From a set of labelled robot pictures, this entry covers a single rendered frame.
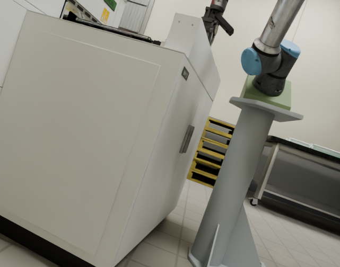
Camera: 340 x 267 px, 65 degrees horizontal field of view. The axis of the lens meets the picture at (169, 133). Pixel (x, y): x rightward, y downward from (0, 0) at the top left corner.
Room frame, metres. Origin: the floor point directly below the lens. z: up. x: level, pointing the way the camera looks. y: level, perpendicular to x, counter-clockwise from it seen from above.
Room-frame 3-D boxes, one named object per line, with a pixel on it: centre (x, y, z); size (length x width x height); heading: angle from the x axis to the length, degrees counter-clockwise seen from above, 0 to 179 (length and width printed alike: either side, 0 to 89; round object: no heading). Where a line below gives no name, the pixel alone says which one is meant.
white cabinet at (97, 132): (1.38, 0.21, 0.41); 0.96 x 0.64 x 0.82; 165
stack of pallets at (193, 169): (3.70, -0.40, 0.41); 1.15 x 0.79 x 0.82; 85
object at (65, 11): (1.37, 0.54, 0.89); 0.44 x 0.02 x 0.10; 165
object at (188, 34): (1.17, 0.00, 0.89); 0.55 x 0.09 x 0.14; 165
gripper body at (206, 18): (1.30, -0.01, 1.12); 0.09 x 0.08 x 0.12; 75
